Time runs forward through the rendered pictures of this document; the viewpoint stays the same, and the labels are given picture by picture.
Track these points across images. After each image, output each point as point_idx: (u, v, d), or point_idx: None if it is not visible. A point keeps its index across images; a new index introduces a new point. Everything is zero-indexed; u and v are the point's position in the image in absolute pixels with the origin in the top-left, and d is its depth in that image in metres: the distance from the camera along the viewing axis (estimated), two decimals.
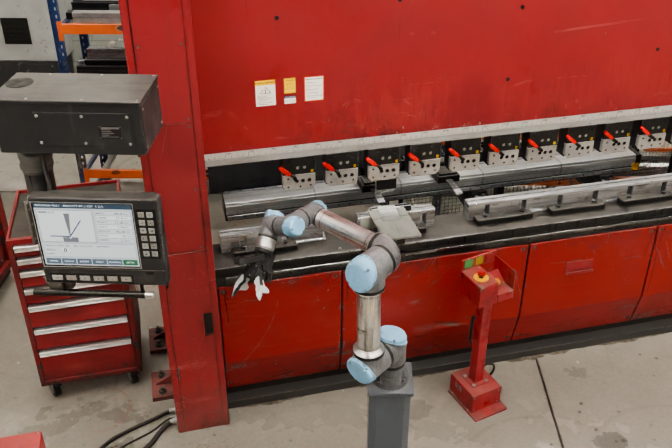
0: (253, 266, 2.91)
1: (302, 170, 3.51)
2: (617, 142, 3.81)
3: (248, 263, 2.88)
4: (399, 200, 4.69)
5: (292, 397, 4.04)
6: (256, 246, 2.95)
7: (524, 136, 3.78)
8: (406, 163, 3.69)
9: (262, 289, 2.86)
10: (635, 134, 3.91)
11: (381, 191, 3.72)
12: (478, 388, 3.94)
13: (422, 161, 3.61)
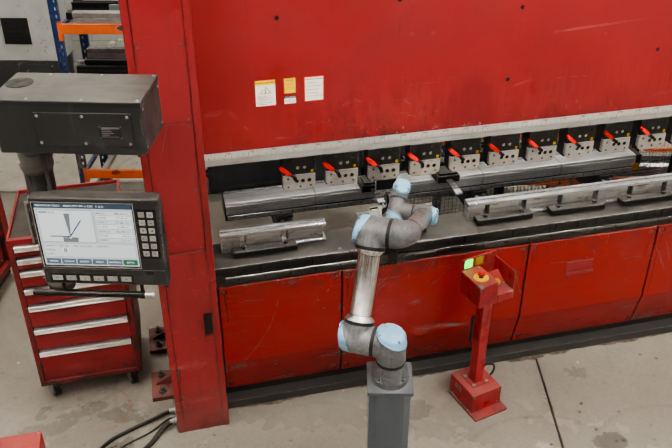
0: None
1: (302, 170, 3.51)
2: (617, 142, 3.81)
3: None
4: None
5: (292, 397, 4.04)
6: None
7: (524, 136, 3.78)
8: (406, 163, 3.69)
9: None
10: (635, 134, 3.91)
11: (381, 191, 3.72)
12: (478, 388, 3.94)
13: (422, 161, 3.61)
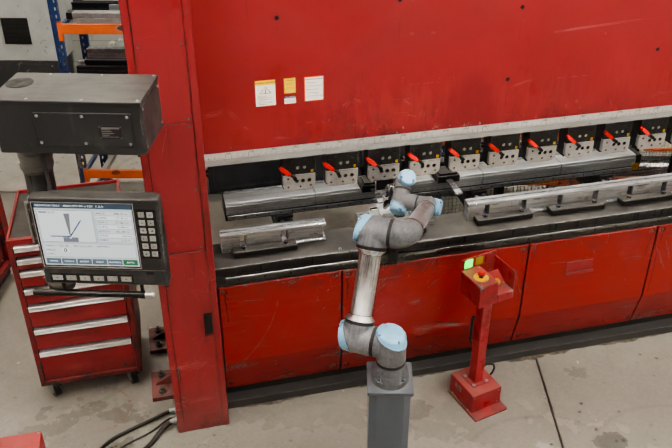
0: None
1: (302, 170, 3.51)
2: (617, 142, 3.81)
3: None
4: None
5: (292, 397, 4.04)
6: None
7: (524, 136, 3.78)
8: (406, 163, 3.69)
9: None
10: (635, 134, 3.91)
11: (381, 191, 3.72)
12: (478, 388, 3.94)
13: (422, 161, 3.61)
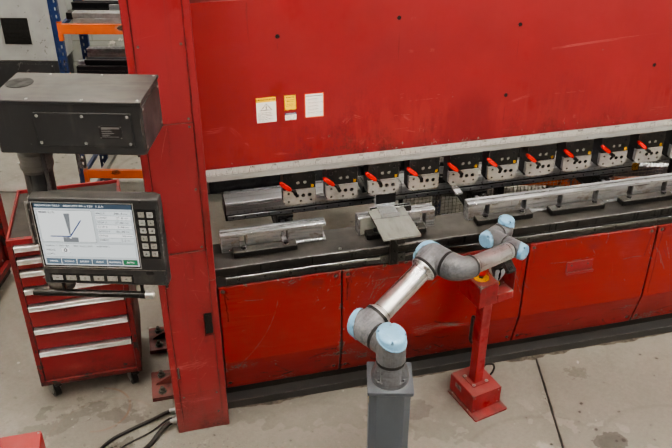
0: None
1: (302, 185, 3.55)
2: (614, 156, 3.85)
3: None
4: (399, 200, 4.69)
5: (292, 397, 4.04)
6: None
7: (522, 150, 3.82)
8: (405, 177, 3.73)
9: (501, 274, 3.70)
10: (632, 148, 3.95)
11: (381, 205, 3.76)
12: (478, 388, 3.94)
13: (421, 176, 3.65)
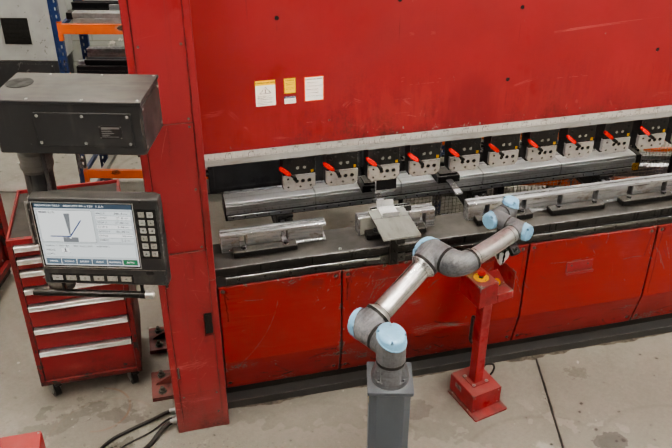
0: None
1: (302, 170, 3.51)
2: (617, 142, 3.81)
3: None
4: (399, 200, 4.69)
5: (292, 397, 4.04)
6: None
7: (524, 136, 3.78)
8: (406, 163, 3.69)
9: (505, 257, 3.64)
10: (635, 134, 3.91)
11: (381, 191, 3.72)
12: (478, 388, 3.94)
13: (422, 161, 3.61)
